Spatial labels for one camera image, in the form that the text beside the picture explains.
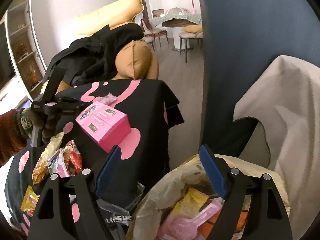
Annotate red knit sleeve forearm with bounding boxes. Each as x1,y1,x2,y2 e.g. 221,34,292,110
0,109,28,166

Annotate yellow paper trash bag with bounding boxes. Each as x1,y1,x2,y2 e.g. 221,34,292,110
126,153,292,240

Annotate gloved left hand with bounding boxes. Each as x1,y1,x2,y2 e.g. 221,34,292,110
14,108,60,144

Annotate colourful cartoon snack bag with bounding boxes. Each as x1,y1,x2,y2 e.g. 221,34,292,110
47,140,82,178

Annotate pink toy box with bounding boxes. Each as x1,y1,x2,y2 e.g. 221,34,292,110
75,101,131,152

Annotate white display shelf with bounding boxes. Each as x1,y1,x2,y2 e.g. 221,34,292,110
5,0,47,100

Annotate black television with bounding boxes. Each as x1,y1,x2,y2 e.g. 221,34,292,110
0,23,15,89

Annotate pink plastic toy shovel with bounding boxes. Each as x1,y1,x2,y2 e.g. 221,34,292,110
157,197,223,239

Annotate black jacket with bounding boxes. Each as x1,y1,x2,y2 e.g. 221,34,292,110
43,23,144,87

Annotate orange snack bag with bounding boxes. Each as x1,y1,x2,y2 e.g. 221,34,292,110
32,132,64,185

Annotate black pink patterned tablecloth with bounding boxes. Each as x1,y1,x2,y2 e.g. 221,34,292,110
1,80,183,234

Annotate yellow snack wrapper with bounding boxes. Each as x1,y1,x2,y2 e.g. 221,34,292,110
20,185,39,217

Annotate beige sofa cover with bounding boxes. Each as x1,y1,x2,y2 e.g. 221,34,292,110
233,55,319,239

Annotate dining chair with cushion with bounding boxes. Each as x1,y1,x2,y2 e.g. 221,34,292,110
178,25,203,63

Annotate dining table with cloth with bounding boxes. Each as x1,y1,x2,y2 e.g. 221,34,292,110
151,7,202,51

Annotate navy blue cloth cover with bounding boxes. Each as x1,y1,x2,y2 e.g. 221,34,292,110
200,0,319,157

